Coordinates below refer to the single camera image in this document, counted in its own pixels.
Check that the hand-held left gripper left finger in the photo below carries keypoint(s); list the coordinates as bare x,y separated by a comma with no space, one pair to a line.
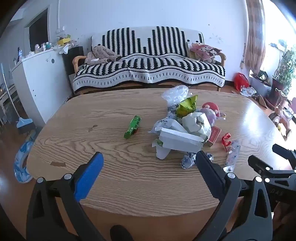
91,171

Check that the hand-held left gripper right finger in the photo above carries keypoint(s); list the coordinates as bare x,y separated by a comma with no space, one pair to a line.
209,173

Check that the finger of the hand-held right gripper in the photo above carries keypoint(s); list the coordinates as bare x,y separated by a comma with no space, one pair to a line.
286,154
259,165

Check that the silver blister pack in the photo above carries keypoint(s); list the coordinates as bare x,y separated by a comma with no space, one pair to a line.
232,156

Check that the small red box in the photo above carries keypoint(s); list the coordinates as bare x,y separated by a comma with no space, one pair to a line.
214,136

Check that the white cardboard box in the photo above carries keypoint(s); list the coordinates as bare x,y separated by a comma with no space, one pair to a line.
178,140

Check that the white paper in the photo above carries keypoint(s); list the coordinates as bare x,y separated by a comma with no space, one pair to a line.
197,125

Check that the white paper cup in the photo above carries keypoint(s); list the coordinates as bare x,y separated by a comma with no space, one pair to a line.
161,151

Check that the green toy car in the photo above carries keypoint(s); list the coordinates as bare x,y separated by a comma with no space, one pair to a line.
132,127

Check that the blue printed white wrapper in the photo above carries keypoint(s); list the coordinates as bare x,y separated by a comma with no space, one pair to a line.
166,125

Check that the green snack packet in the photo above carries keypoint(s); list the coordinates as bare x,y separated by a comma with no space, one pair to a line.
186,107

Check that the clear plastic bag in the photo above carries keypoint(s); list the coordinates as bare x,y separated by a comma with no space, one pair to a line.
174,93

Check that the red plastic clip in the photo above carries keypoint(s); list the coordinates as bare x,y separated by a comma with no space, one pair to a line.
225,140

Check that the pink tricycle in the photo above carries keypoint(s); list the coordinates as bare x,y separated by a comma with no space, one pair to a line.
283,113

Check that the purple plush toy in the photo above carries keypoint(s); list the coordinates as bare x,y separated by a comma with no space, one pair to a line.
211,118

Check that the dark red plant pot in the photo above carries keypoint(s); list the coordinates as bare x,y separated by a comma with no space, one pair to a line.
277,92

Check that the red mushroom toy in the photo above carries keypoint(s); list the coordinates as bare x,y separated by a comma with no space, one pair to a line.
211,107

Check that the crumpled papers on floor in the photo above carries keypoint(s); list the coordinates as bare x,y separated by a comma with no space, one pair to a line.
248,91

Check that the blue broom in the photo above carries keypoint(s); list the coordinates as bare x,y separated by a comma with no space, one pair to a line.
26,125

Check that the small round mirror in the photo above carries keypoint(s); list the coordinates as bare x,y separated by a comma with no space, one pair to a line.
262,74

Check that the red plastic bag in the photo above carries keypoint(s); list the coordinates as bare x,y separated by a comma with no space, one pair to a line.
241,81

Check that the green potted plant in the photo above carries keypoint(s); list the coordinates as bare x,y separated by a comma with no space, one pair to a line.
285,67

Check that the white cabinet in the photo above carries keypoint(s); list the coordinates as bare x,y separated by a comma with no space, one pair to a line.
39,78

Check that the black speaker box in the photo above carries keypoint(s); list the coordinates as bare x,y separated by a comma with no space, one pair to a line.
72,58

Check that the brown plush toy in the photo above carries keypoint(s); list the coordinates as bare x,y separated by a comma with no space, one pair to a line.
101,55

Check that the black white striped sofa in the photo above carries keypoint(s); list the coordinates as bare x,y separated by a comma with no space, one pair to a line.
148,67

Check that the pink cartoon pillow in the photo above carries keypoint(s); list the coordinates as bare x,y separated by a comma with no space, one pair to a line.
204,52

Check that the patterned brown curtain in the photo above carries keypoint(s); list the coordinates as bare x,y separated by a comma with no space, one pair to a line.
255,34

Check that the yellow box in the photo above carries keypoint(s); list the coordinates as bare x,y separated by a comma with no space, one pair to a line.
63,41

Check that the teal bottle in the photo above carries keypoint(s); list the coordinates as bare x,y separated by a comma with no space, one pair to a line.
47,45

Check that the wooden sofa frame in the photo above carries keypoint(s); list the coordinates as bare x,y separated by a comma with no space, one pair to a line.
77,61

